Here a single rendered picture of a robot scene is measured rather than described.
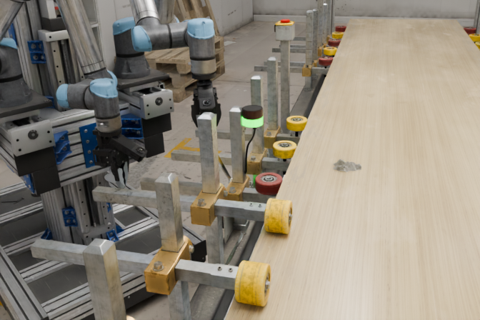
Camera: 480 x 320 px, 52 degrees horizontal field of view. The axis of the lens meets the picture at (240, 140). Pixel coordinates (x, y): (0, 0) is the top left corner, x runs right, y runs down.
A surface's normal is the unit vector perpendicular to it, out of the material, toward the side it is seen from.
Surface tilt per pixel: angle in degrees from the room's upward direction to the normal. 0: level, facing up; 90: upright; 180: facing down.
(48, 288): 0
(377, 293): 0
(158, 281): 90
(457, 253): 0
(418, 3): 90
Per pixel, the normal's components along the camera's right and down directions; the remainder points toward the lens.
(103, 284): -0.27, 0.38
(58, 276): -0.04, -0.92
